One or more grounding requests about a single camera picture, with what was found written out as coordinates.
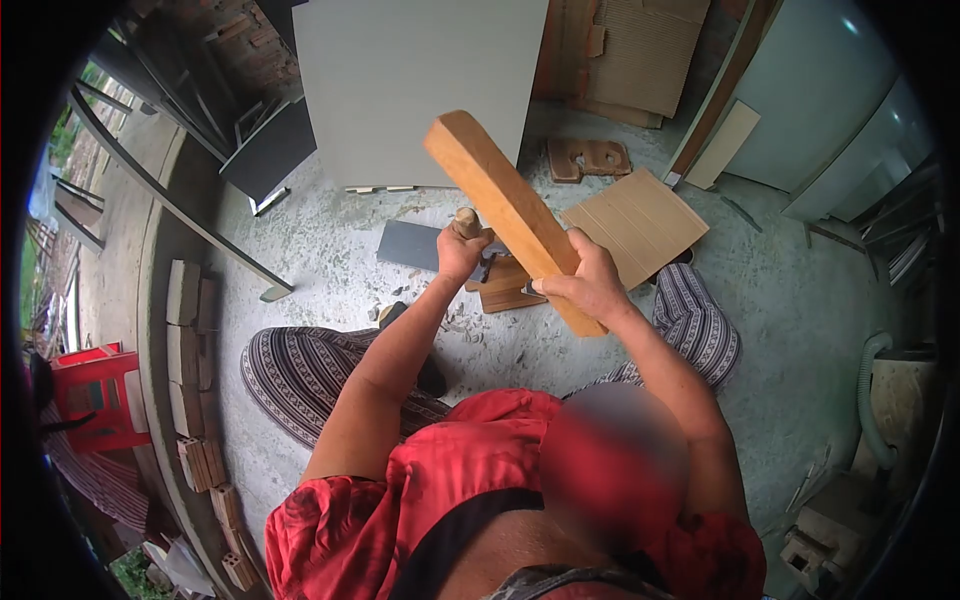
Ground person's right hand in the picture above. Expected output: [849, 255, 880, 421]
[531, 227, 636, 326]

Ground person's left hand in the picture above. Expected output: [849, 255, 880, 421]
[437, 221, 497, 286]

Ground person's right thumb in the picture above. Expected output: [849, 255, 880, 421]
[566, 227, 599, 270]

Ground person's left fingers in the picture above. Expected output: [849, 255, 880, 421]
[459, 228, 497, 264]

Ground person's right index finger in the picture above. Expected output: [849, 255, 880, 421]
[531, 274, 580, 299]

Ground wooden handled chisel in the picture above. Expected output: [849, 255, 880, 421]
[451, 207, 502, 285]

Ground wooden plank mallet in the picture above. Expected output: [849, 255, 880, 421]
[423, 110, 609, 339]

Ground brown wooden workpiece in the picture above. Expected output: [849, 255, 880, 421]
[463, 238, 550, 315]

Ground flat cardboard sheet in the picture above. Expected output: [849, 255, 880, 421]
[560, 167, 711, 292]

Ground small dark grey board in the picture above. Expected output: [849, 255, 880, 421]
[376, 219, 445, 273]

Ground scatter of wood chips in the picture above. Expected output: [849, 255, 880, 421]
[366, 283, 490, 348]

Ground wooden piece with cut-outs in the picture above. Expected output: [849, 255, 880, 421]
[546, 138, 633, 185]

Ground beige narrow board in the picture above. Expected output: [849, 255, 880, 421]
[683, 99, 762, 192]

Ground large light grey board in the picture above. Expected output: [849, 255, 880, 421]
[291, 0, 551, 190]

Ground leaning corrugated cardboard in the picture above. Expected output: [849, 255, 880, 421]
[583, 0, 712, 130]

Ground person's body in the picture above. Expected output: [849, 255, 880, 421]
[264, 375, 768, 600]

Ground person's legs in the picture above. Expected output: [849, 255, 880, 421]
[240, 261, 744, 451]

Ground dark grey panel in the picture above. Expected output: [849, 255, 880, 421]
[219, 97, 318, 217]

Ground pale green cabinet panels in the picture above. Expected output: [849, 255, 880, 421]
[723, 0, 936, 224]

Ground long grey bar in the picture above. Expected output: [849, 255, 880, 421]
[69, 86, 296, 303]

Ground row of bricks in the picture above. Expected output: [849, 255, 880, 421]
[165, 259, 261, 594]

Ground grey workshop machine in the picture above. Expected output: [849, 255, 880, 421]
[778, 352, 940, 595]

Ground red plastic stool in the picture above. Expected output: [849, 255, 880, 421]
[50, 342, 153, 456]

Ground brown wooden post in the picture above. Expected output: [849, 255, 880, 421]
[663, 0, 778, 186]

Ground pale green hose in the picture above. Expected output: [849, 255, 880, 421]
[856, 333, 900, 472]

